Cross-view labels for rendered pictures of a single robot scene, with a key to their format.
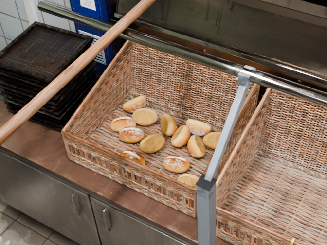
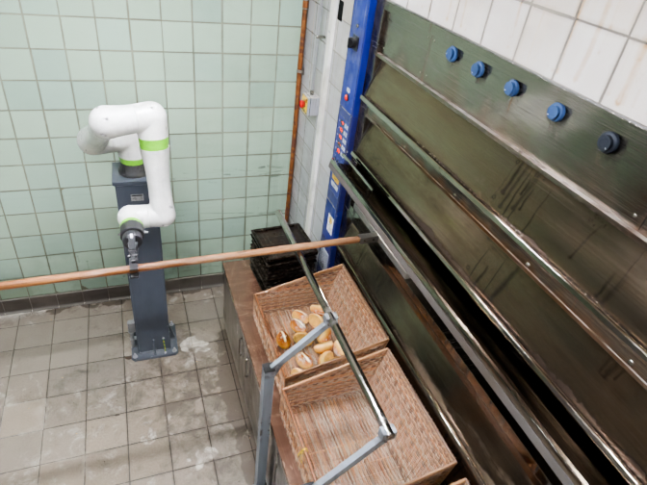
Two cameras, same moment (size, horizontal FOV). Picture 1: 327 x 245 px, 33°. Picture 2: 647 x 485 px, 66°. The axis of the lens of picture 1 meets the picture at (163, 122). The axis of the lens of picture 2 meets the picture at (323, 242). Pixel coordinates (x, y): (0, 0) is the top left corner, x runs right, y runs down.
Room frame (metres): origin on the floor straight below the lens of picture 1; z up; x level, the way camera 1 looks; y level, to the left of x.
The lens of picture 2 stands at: (-0.08, -0.82, 2.41)
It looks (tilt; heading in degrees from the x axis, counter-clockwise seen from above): 35 degrees down; 30
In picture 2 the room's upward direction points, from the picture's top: 8 degrees clockwise
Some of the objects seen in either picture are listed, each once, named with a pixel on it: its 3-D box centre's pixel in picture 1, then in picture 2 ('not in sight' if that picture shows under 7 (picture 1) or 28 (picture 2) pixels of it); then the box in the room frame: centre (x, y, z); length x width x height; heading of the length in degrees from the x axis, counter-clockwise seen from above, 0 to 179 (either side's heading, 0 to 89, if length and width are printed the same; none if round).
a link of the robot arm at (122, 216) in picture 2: not in sight; (133, 219); (1.01, 0.74, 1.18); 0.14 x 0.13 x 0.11; 53
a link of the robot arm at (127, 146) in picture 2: not in sight; (128, 141); (1.25, 1.05, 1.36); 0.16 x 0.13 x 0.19; 158
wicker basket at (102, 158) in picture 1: (161, 118); (315, 325); (1.42, 0.00, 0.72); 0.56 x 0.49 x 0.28; 54
